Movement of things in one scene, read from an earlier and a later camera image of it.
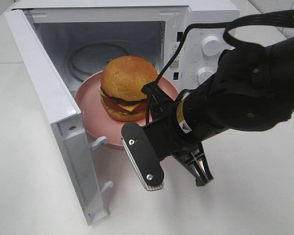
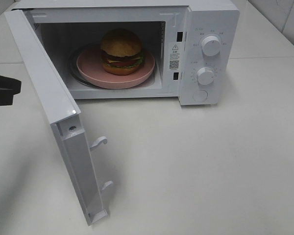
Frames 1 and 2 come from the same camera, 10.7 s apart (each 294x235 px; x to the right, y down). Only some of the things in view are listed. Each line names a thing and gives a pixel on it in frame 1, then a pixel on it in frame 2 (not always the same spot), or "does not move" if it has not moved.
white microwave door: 63,114 does not move
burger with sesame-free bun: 122,80 → 121,52
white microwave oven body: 84,35 does not move
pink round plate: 103,129 → 89,66
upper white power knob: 210,46 does not move
